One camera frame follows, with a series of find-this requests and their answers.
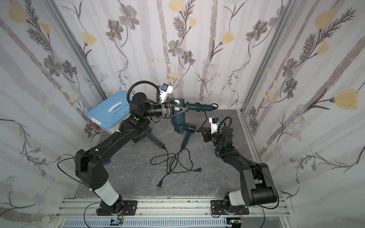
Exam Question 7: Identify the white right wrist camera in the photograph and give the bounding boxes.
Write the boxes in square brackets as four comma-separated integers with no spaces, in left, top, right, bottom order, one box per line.
[209,117,220,134]

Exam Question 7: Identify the dark green hair dryer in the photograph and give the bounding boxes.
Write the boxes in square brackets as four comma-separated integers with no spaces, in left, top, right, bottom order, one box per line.
[170,99,219,134]
[181,123,196,149]

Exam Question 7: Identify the blue lid storage box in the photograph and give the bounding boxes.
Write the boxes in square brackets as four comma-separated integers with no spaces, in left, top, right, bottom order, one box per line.
[87,91,130,133]

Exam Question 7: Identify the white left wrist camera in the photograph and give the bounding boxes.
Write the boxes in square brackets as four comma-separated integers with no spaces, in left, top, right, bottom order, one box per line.
[159,84,173,104]

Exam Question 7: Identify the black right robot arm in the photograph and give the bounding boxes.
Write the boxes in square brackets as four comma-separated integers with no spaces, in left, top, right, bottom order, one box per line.
[197,116,279,215]

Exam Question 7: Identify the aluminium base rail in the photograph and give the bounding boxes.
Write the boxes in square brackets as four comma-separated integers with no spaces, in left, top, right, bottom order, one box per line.
[54,196,294,228]

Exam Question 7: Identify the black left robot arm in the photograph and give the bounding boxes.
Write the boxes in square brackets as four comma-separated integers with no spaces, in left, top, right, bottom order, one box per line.
[75,81,186,216]

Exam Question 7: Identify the black hair dryer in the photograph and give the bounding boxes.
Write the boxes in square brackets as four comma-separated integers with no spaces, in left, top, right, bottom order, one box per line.
[132,127,166,150]

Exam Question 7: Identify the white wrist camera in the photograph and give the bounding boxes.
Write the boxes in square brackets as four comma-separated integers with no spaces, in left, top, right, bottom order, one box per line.
[209,117,220,134]
[159,84,173,104]

